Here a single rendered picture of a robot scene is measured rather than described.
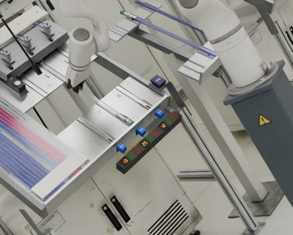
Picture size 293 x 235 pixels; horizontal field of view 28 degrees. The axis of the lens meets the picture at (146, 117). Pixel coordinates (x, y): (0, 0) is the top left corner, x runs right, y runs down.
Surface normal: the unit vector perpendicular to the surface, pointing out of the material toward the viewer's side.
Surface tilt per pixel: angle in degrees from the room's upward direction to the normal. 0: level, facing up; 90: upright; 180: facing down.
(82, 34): 54
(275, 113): 90
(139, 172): 90
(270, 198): 0
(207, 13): 128
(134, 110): 44
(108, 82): 90
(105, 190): 90
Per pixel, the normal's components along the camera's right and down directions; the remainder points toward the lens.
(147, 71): 0.55, -0.10
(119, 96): 0.00, -0.65
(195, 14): -0.05, 0.91
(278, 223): -0.53, -0.81
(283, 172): -0.40, 0.50
